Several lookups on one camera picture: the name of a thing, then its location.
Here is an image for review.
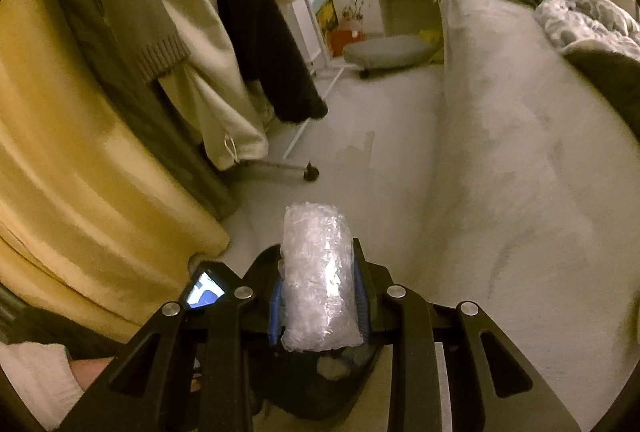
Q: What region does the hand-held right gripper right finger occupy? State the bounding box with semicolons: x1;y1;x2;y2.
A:
352;237;583;432

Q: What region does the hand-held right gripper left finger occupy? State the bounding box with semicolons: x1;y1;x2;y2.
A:
64;244;286;432

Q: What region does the clear plastic wrap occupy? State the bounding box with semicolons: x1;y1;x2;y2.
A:
277;201;365;354

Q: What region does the person's left forearm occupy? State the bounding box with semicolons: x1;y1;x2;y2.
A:
0;342;118;418

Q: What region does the white clothes rack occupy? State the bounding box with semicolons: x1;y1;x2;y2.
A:
245;0;351;185

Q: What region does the yellow curtain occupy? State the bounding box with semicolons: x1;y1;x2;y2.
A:
0;0;232;329

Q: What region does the grey upholstered bed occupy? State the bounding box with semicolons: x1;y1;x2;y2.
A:
440;0;640;432

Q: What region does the black hanging garment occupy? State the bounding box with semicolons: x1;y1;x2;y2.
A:
207;0;329;124

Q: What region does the grey cushioned stool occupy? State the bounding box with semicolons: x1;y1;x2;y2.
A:
342;37;434;79

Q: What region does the orange box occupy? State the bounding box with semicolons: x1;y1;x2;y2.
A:
330;29;367;59

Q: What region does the brown knit garment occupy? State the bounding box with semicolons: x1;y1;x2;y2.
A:
42;0;239;221

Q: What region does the yellow painting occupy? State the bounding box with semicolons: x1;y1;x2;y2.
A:
312;0;342;46

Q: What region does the patterned grey duvet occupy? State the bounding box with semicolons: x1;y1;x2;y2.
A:
534;0;640;133

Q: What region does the cream drawstring garment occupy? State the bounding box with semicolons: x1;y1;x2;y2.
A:
124;0;271;171

